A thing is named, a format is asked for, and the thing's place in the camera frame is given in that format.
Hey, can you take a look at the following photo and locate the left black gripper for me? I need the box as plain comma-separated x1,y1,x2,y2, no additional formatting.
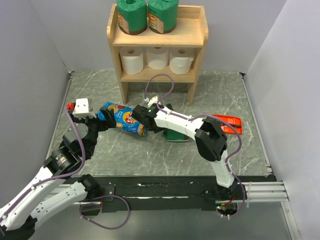
68,106,116,157

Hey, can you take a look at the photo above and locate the green roll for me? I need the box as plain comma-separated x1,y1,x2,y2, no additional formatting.
117,0,147,35
163,129,189,143
148,0,179,34

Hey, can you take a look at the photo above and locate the white paper roll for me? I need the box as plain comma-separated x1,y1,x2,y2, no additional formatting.
119,46,144,75
169,47,195,75
146,46,169,70

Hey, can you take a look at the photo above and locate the green roll front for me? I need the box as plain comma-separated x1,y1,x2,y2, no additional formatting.
117,0,147,35

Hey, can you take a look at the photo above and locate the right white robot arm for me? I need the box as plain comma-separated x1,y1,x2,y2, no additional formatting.
132,103,237,200

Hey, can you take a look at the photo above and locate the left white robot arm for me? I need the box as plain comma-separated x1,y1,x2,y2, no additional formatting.
0,107,117,240

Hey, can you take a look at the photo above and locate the blue Lays chip bag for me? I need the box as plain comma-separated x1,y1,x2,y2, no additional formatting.
102,101,147,136

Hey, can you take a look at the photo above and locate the orange razor package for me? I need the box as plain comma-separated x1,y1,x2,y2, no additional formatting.
213,114,243,135

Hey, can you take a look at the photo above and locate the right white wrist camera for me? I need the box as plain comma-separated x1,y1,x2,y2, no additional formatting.
144,96,158,108

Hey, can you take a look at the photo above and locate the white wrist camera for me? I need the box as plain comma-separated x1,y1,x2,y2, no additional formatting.
72,98,97,119
144,96,158,108

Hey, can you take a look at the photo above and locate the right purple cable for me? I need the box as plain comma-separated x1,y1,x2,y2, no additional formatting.
144,73,248,218

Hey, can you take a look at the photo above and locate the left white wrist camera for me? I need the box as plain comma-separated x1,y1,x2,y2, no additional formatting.
72,98,97,119

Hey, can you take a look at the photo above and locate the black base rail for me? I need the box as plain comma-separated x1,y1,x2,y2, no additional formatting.
62,174,276,213

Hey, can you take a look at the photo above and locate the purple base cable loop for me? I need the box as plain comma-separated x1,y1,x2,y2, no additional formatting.
79,194,131,230

